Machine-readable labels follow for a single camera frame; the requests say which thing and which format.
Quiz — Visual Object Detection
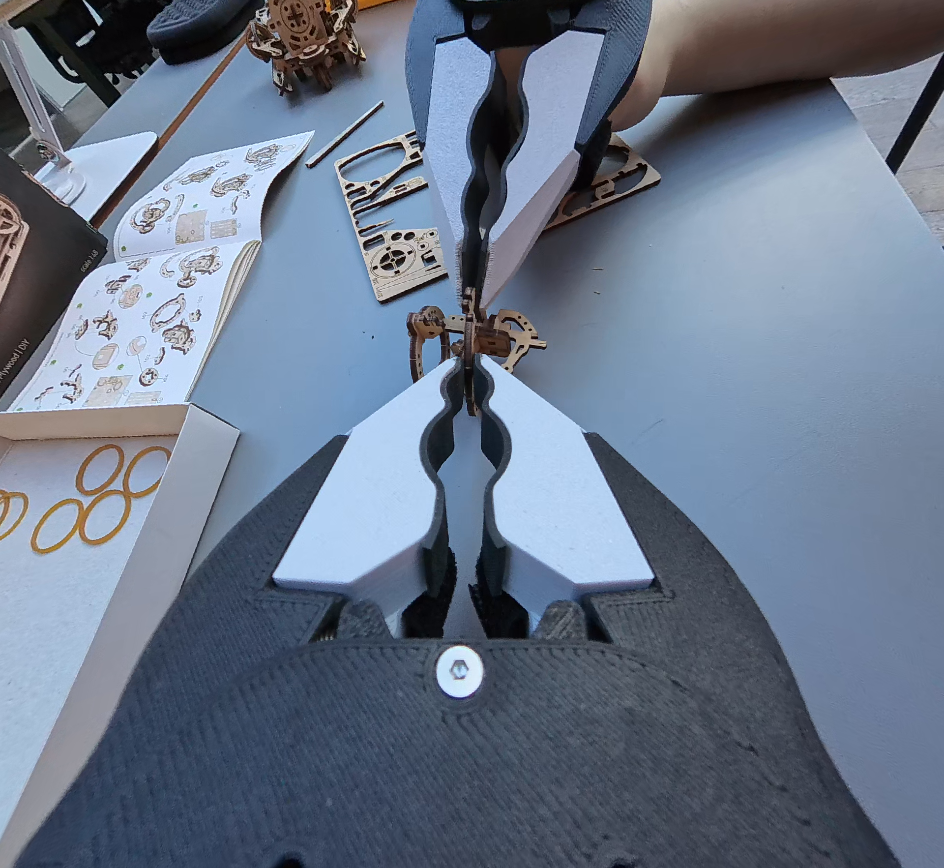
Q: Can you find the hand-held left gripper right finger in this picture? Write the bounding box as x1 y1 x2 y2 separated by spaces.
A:
471 355 657 639

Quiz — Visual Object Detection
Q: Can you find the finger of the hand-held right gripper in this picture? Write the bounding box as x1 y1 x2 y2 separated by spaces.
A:
479 29 615 302
428 33 494 286

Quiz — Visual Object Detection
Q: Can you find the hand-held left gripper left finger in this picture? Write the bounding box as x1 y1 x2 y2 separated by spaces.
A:
271 358 470 639

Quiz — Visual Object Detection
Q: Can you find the small wooden model part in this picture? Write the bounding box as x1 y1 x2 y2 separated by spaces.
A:
459 348 485 418

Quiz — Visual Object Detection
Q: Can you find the wooden model subassembly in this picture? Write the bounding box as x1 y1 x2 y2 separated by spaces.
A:
404 285 548 386

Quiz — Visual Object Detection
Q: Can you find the person's right forearm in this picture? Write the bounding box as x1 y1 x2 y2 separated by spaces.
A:
611 0 944 133

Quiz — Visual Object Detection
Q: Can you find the laser-cut plywood parts sheet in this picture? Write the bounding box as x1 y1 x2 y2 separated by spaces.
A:
334 130 661 303

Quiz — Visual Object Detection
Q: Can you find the assembled wooden robot model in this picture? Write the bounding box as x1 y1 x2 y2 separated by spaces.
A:
245 0 367 96

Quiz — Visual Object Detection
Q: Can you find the thin wooden stick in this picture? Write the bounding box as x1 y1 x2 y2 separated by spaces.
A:
305 101 385 169

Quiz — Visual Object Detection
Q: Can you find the group of yellow rubber bands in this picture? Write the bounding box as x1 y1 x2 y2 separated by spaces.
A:
0 444 174 555

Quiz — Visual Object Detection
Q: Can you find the illustrated instruction booklet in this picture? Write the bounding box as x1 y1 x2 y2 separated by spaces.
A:
7 130 317 413

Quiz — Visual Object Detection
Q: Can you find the white cardboard box tray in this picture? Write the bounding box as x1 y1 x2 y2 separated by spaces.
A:
0 402 241 868

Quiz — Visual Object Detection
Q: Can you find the white lamp stand base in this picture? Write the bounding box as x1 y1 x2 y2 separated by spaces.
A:
0 20 159 207

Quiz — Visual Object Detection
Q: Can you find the black metal table leg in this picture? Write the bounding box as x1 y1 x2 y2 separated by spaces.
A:
885 45 944 174

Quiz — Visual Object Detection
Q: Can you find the black product box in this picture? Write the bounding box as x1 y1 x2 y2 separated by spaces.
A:
0 149 109 391

